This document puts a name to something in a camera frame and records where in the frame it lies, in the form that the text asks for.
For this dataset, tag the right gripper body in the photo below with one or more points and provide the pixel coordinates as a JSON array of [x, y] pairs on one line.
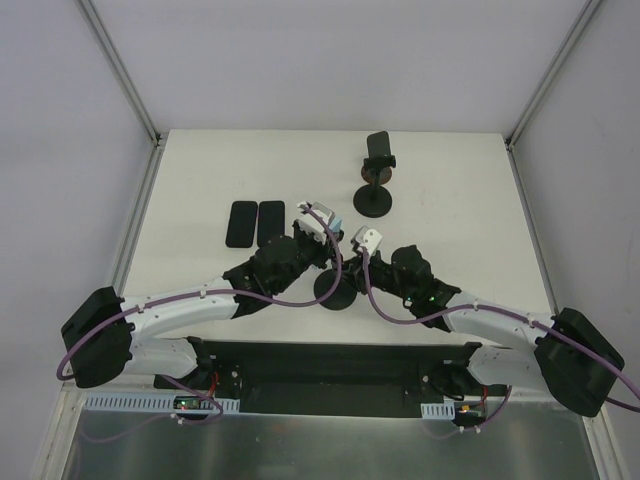
[[357, 266]]

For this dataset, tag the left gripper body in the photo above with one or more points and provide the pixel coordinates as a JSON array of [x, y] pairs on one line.
[[324, 246]]

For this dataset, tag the black tall clamp phone stand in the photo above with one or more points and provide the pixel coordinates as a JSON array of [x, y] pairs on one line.
[[343, 296]]

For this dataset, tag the light blue phone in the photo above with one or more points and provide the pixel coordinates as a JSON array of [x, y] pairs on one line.
[[336, 224]]

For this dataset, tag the black phone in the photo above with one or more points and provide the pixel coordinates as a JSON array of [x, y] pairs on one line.
[[271, 221], [242, 224]]

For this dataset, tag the black round base phone stand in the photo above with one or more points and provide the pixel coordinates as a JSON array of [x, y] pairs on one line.
[[373, 200]]

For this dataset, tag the brown base metal phone stand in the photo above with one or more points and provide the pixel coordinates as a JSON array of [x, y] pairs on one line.
[[378, 145]]

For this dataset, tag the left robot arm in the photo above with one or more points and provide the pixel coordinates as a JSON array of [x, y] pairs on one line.
[[108, 335]]

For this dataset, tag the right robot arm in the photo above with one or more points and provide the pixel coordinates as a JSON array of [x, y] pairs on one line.
[[561, 354]]

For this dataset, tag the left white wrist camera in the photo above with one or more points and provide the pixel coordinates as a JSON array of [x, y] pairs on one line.
[[314, 218]]

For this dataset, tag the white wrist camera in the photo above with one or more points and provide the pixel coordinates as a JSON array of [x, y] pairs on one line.
[[366, 241], [314, 218]]

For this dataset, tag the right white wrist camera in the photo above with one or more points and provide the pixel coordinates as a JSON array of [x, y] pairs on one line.
[[366, 241]]

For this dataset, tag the right white cable duct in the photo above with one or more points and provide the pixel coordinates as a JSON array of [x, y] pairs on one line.
[[438, 411]]

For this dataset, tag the white cable duct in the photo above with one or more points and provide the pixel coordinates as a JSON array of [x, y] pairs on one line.
[[438, 411], [158, 403]]

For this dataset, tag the left aluminium frame post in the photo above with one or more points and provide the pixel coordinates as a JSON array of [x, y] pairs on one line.
[[98, 28]]

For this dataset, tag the aluminium frame post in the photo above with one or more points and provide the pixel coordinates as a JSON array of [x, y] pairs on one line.
[[98, 28], [577, 30]]

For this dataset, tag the left white cable duct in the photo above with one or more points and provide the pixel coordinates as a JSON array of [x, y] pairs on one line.
[[158, 403]]

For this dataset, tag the aluminium front rail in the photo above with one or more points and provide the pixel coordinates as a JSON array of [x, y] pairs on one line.
[[122, 384]]

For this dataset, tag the right aluminium frame post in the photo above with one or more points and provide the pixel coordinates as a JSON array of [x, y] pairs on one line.
[[577, 30]]

